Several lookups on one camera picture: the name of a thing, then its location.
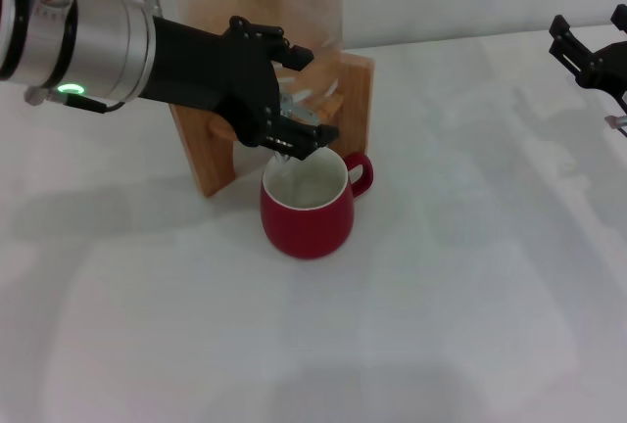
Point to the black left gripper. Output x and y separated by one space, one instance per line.
210 70

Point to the chrome faucet with lever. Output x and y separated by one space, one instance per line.
299 109

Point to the red cup white inside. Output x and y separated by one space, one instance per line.
303 232

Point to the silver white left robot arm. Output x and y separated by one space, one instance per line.
88 41

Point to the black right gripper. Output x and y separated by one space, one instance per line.
607 68

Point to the wooden dispenser stand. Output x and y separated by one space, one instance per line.
355 100

